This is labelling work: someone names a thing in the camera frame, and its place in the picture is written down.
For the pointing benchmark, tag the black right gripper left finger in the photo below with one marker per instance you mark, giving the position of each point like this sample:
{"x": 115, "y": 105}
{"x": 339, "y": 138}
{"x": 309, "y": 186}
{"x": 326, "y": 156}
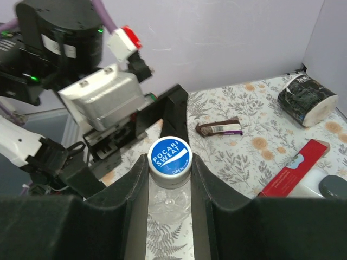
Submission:
{"x": 111, "y": 224}

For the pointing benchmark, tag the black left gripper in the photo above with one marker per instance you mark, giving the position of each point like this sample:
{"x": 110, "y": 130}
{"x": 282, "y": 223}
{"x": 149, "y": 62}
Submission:
{"x": 49, "y": 46}

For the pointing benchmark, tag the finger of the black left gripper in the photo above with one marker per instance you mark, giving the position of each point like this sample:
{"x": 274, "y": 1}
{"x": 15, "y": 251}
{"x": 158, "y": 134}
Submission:
{"x": 175, "y": 113}
{"x": 77, "y": 175}

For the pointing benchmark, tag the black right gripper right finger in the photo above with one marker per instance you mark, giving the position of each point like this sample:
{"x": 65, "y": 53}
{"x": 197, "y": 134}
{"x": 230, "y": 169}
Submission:
{"x": 228, "y": 225}

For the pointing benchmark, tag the blue bottle cap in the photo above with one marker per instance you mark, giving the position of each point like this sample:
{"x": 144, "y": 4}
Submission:
{"x": 170, "y": 161}

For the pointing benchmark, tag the clear plastic bottle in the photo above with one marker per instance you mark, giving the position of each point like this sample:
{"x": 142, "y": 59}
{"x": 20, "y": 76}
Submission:
{"x": 169, "y": 206}

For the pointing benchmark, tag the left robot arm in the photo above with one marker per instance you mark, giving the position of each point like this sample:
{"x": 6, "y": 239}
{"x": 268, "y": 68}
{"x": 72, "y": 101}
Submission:
{"x": 43, "y": 158}

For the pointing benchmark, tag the white bottle black cap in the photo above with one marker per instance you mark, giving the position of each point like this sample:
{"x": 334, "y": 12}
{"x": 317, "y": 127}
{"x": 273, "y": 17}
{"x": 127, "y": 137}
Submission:
{"x": 318, "y": 184}

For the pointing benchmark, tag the dark snack bar wrapper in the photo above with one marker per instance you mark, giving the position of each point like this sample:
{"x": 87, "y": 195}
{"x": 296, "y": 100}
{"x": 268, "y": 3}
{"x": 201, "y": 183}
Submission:
{"x": 231, "y": 126}

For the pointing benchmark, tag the red toothpaste box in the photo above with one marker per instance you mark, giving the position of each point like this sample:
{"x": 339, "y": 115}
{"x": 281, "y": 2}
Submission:
{"x": 291, "y": 175}

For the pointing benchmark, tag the black patterned box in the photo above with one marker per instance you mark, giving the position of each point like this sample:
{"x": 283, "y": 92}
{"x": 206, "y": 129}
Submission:
{"x": 307, "y": 101}

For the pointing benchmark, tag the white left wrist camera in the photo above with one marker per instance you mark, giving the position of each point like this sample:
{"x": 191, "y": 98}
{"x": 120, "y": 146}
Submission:
{"x": 103, "y": 99}

